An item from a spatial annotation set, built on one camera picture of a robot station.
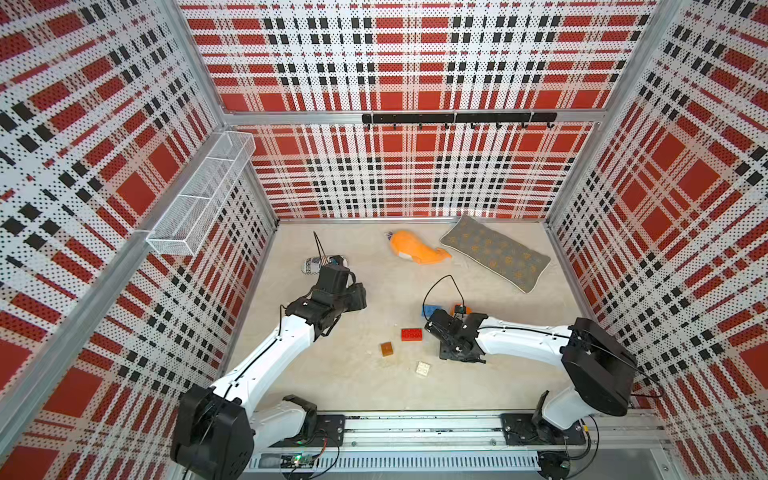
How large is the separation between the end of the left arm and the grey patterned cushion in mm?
510

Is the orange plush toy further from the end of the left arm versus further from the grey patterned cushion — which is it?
the end of the left arm

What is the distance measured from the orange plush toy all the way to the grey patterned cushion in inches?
2.5

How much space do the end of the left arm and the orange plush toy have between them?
340mm

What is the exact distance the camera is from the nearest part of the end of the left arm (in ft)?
1.89

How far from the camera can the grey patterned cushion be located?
103 centimetres

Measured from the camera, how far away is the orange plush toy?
106 cm
